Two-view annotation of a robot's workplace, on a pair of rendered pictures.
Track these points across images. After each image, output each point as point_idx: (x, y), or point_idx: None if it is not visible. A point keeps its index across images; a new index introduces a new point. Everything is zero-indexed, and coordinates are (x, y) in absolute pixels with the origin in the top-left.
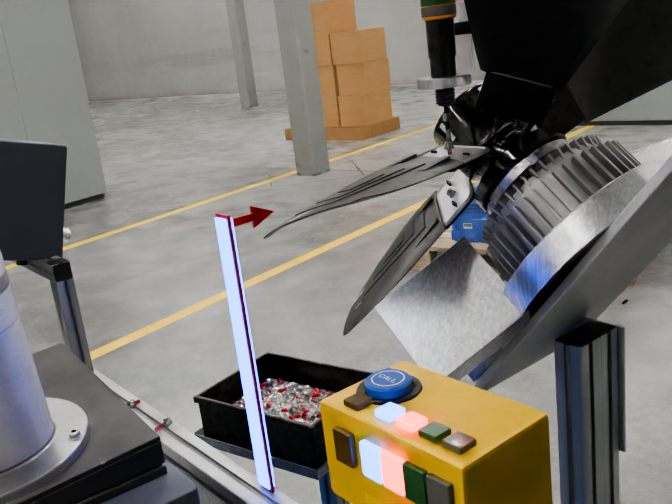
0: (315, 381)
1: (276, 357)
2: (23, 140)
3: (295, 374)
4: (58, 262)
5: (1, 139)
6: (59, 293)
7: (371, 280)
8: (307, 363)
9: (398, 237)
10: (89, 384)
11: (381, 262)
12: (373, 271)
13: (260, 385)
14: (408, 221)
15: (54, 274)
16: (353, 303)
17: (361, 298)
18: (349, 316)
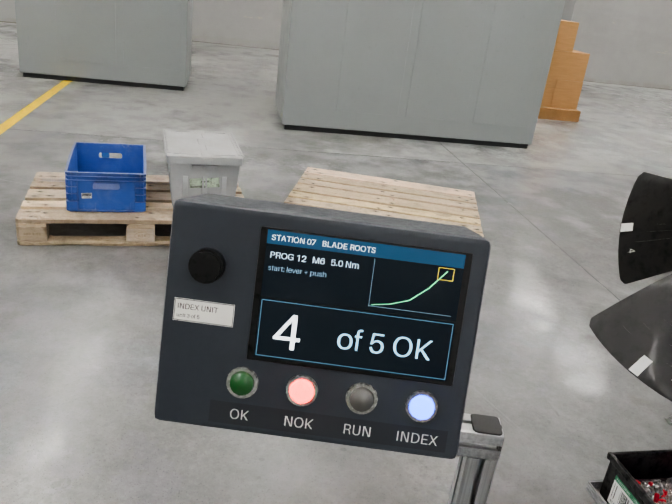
0: (664, 470)
1: (624, 456)
2: (329, 210)
3: (641, 468)
4: (499, 426)
5: (417, 227)
6: (493, 474)
7: (663, 347)
8: (663, 454)
9: (671, 298)
10: None
11: (661, 326)
12: (635, 334)
13: (658, 498)
14: (671, 281)
15: (501, 448)
16: (639, 373)
17: (668, 369)
18: (670, 391)
